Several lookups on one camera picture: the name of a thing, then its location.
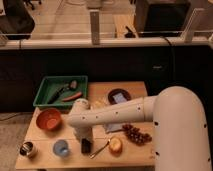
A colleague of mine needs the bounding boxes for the black eraser block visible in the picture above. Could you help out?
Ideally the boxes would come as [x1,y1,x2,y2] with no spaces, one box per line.
[81,139,91,154]

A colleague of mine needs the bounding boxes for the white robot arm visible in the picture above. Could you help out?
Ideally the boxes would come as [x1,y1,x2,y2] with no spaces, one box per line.
[67,86,213,171]

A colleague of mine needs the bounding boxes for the red bowl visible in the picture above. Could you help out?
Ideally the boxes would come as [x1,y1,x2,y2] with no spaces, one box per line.
[36,108,62,131]

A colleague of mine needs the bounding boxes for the purple bowl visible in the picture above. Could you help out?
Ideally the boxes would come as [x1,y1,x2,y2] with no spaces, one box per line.
[108,88,131,105]

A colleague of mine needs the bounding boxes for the blue plastic cup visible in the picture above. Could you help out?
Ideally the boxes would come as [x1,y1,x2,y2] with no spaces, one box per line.
[53,140,70,157]

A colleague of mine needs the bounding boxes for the grey crumpled cloth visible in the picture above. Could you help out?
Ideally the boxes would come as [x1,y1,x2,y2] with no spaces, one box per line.
[105,124,122,133]

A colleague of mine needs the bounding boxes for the wooden table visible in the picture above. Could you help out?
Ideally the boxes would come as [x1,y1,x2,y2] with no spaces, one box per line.
[15,81,154,170]

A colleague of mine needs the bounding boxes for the orange peach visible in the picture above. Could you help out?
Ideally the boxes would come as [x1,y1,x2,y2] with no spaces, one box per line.
[109,137,122,154]

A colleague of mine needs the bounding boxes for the red chili pepper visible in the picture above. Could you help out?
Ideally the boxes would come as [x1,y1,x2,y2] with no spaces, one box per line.
[62,92,83,102]

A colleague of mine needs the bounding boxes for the green plastic tray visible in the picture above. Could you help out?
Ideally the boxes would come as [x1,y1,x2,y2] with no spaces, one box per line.
[33,75,88,109]

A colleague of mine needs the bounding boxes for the light blue sponge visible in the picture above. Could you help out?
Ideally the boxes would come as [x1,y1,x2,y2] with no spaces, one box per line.
[113,93,127,103]

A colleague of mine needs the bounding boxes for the bunch of dark grapes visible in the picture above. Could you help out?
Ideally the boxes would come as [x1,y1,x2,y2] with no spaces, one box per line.
[122,124,152,146]

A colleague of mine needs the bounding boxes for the small metal tin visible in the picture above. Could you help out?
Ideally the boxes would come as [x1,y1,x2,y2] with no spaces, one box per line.
[19,141,37,158]

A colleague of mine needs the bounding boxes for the black office chair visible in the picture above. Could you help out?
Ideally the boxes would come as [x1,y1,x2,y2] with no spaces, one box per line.
[0,0,35,40]

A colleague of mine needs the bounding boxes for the black handled brush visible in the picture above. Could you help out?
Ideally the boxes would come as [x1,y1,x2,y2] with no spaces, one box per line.
[48,80,78,104]

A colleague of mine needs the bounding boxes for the grey metal post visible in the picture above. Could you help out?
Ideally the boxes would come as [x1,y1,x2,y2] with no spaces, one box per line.
[90,10,100,45]

